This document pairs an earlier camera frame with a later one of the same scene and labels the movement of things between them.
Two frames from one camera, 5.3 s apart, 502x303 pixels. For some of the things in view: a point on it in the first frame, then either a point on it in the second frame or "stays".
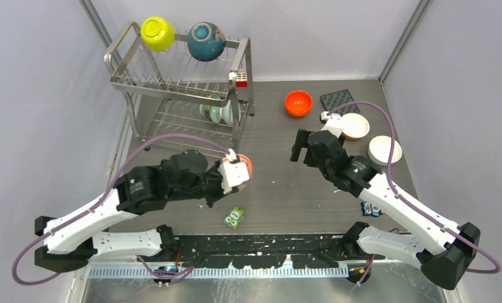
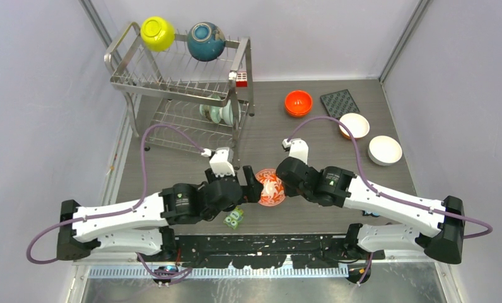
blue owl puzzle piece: (367, 209) stays
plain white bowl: (379, 150) stays
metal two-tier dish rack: (174, 92) stays
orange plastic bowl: (298, 103) stays
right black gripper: (301, 142) → (289, 191)
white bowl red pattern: (243, 158) → (272, 191)
